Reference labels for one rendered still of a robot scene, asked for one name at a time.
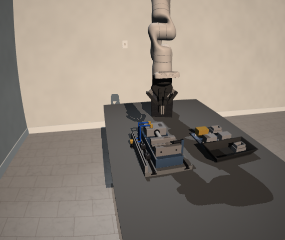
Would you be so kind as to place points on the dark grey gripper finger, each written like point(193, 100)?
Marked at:
point(158, 101)
point(168, 100)

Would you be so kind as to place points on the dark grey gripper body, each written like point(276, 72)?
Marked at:
point(161, 83)

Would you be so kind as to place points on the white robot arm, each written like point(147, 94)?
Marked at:
point(161, 29)

